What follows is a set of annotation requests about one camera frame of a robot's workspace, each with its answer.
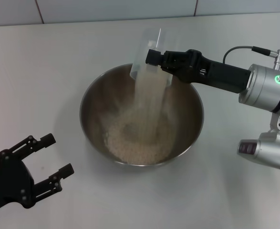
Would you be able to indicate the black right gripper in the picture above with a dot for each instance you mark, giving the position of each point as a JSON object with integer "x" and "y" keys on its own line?
{"x": 223, "y": 76}

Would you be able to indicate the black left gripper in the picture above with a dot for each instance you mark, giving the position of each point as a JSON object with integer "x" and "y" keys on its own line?
{"x": 11, "y": 186}

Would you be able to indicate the clear plastic cup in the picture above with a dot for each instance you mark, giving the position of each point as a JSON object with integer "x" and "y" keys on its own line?
{"x": 149, "y": 38}

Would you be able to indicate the stainless steel mixing bowl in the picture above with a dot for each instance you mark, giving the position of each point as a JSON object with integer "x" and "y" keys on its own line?
{"x": 185, "y": 114}

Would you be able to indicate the white rice grains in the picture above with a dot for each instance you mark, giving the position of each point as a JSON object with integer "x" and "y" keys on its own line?
{"x": 135, "y": 150}

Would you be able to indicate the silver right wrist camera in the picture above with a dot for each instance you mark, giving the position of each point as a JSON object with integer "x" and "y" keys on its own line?
{"x": 268, "y": 150}

